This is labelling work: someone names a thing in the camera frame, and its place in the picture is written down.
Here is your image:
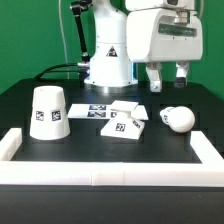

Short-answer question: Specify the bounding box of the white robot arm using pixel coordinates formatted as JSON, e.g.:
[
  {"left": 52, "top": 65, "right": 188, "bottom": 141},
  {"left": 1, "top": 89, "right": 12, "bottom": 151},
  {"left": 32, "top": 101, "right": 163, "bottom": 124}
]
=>
[{"left": 84, "top": 0, "right": 203, "bottom": 93}]

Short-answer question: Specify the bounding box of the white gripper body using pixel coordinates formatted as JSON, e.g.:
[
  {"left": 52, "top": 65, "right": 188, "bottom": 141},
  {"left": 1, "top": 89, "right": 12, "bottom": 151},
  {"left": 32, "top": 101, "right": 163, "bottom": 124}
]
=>
[{"left": 126, "top": 8, "right": 203, "bottom": 62}]

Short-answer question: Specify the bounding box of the white U-shaped fence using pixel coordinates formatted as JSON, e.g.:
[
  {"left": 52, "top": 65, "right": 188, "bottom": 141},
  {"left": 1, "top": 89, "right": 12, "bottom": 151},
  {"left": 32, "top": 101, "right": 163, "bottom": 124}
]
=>
[{"left": 0, "top": 128, "right": 224, "bottom": 187}]

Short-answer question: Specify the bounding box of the white lamp bulb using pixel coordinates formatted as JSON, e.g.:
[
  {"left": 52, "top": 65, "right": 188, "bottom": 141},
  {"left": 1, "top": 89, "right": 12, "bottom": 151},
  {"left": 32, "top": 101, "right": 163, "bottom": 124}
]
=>
[{"left": 160, "top": 106, "right": 195, "bottom": 133}]

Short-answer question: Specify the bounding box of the white marker sheet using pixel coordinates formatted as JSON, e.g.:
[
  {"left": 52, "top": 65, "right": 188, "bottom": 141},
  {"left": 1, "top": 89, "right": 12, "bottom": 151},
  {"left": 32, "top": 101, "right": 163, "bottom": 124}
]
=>
[{"left": 68, "top": 104, "right": 148, "bottom": 120}]

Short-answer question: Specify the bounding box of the white lamp shade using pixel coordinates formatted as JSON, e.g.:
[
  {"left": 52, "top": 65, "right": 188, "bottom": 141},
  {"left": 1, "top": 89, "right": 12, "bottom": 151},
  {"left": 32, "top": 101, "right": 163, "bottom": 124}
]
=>
[{"left": 30, "top": 86, "right": 70, "bottom": 140}]

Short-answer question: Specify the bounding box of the white lamp base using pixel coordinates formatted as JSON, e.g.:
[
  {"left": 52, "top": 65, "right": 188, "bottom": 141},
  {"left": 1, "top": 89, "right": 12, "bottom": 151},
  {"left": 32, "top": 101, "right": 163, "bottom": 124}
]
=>
[{"left": 100, "top": 100, "right": 145, "bottom": 140}]

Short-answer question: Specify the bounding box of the black cable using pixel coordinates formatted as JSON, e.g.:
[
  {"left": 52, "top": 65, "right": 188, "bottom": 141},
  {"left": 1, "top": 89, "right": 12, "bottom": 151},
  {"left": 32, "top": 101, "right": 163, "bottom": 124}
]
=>
[{"left": 33, "top": 62, "right": 90, "bottom": 82}]

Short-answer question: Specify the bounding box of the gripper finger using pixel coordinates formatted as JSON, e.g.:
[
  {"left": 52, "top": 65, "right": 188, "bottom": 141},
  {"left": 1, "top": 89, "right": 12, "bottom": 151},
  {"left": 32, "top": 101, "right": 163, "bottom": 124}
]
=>
[
  {"left": 174, "top": 61, "right": 189, "bottom": 88},
  {"left": 146, "top": 62, "right": 162, "bottom": 92}
]

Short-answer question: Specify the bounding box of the grey hanging cable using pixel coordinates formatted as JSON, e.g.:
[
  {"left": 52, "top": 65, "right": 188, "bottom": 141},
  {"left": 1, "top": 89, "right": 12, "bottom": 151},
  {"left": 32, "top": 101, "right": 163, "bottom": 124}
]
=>
[{"left": 58, "top": 0, "right": 71, "bottom": 80}]

